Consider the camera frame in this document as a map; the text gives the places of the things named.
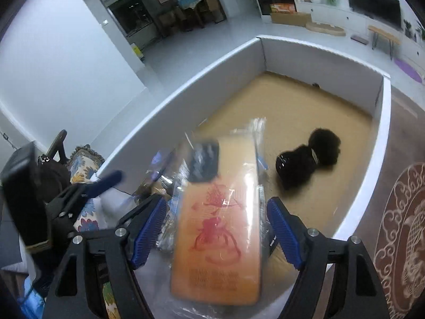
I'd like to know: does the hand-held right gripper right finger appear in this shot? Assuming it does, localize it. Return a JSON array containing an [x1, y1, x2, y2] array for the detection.
[[266, 197, 389, 319]]

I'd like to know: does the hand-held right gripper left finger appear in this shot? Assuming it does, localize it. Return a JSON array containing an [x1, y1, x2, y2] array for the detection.
[[50, 194, 168, 319]]

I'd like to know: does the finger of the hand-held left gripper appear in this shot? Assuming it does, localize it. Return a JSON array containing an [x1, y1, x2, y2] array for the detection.
[[46, 203, 88, 238], [48, 170, 124, 213]]

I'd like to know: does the bag of cotton swabs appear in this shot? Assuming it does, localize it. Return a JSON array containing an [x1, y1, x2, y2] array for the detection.
[[154, 186, 183, 255]]

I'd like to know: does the orange phone case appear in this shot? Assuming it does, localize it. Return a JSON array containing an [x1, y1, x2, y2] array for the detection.
[[156, 116, 276, 308]]

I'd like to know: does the large white cardboard box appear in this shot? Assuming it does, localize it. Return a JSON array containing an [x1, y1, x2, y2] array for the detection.
[[95, 35, 393, 319]]

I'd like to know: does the floral chair cushion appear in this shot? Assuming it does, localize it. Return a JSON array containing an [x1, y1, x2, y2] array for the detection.
[[66, 144, 107, 233]]

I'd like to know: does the dark wooden chair back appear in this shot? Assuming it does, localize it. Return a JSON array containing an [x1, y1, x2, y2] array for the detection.
[[45, 129, 69, 165]]

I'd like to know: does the blue cloth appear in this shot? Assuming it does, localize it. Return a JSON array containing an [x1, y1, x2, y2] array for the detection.
[[20, 286, 45, 313]]

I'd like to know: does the dining table with blue cloth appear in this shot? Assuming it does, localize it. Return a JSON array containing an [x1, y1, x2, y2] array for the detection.
[[179, 0, 206, 29]]

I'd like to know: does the purple floor mat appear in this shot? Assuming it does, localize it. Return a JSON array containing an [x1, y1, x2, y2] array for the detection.
[[393, 58, 424, 83]]

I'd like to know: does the brown cardboard box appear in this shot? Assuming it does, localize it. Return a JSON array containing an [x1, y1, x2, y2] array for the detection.
[[270, 11, 313, 26]]

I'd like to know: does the wooden bench with metal legs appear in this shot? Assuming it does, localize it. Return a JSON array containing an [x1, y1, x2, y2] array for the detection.
[[368, 25, 402, 57]]

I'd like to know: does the orange printed carton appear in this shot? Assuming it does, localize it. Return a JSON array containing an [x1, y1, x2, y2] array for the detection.
[[270, 3, 296, 14]]

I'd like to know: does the white low tv cabinet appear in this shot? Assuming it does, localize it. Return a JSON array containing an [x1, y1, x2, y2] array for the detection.
[[295, 0, 425, 64]]

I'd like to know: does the black television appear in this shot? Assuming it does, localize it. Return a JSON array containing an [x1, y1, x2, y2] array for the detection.
[[345, 0, 402, 29]]

